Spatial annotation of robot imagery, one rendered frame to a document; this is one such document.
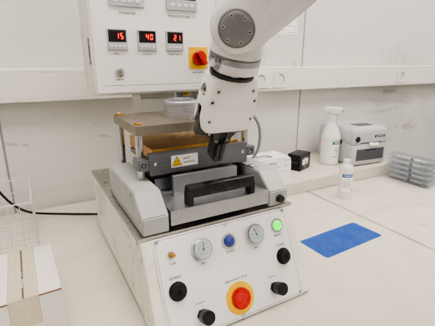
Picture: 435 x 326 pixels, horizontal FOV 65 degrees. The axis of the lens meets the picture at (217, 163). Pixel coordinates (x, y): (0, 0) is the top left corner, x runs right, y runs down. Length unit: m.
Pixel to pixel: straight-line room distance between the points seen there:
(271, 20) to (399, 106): 1.82
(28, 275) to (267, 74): 1.11
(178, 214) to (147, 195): 0.07
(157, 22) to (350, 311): 0.78
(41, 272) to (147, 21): 0.60
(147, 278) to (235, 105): 0.33
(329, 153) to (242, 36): 1.15
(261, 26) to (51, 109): 0.92
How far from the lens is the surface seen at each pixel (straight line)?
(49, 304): 0.72
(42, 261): 0.81
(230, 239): 0.68
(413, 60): 2.27
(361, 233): 1.10
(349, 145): 1.57
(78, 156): 1.29
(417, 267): 0.99
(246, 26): 0.45
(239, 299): 0.70
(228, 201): 0.68
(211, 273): 0.68
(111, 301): 0.80
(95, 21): 0.88
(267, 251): 0.74
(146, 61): 0.90
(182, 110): 0.76
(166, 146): 0.72
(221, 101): 0.57
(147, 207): 0.63
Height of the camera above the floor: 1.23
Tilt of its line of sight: 16 degrees down
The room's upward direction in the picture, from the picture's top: straight up
